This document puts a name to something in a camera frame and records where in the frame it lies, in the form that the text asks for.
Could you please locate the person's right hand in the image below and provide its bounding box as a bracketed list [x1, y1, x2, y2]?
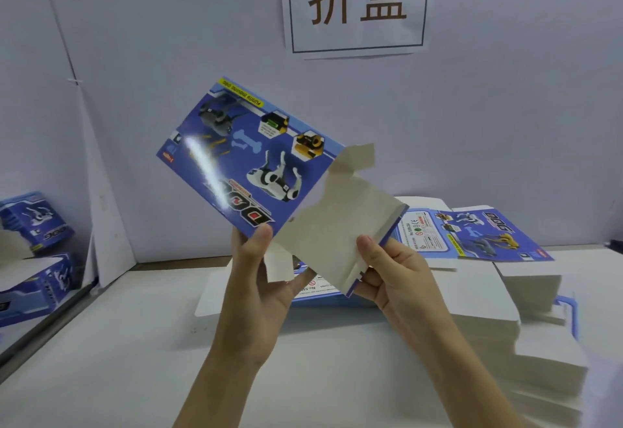
[351, 235, 461, 348]

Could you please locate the person's left hand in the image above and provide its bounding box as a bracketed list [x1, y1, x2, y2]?
[211, 223, 319, 368]

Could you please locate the blue dog-print cardboard box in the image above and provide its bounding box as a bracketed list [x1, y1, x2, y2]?
[156, 76, 410, 298]

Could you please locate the pile of blue boxes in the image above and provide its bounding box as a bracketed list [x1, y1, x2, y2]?
[0, 191, 83, 329]

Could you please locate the person's left forearm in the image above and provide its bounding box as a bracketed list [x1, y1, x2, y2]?
[172, 345, 266, 428]

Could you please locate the person's right forearm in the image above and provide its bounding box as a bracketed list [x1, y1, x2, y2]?
[419, 316, 529, 428]

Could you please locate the white paper wall sign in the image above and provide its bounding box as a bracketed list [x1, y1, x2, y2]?
[278, 0, 435, 60]

